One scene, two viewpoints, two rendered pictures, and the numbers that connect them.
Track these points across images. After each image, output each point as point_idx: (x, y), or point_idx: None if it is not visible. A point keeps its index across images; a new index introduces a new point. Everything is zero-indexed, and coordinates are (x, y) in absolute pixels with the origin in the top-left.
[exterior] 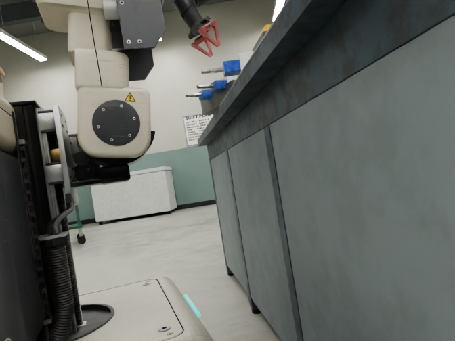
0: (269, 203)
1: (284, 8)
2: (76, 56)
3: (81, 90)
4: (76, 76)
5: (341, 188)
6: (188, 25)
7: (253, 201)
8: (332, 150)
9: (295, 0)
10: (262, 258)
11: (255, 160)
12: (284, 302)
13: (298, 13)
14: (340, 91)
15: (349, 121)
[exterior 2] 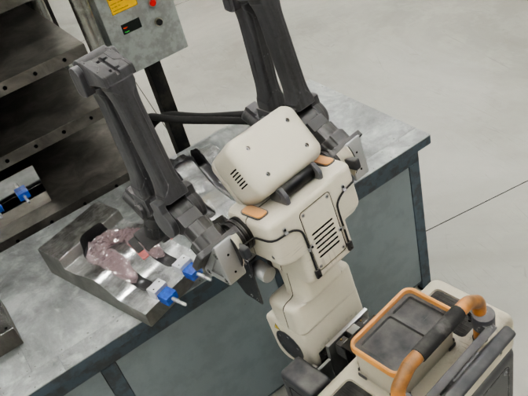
0: (268, 308)
1: (363, 178)
2: (349, 269)
3: (355, 287)
4: (353, 281)
5: (361, 233)
6: (163, 234)
7: (221, 340)
8: (356, 223)
9: (373, 174)
10: (234, 373)
11: (240, 297)
12: (282, 356)
13: (375, 178)
14: (364, 199)
15: (368, 207)
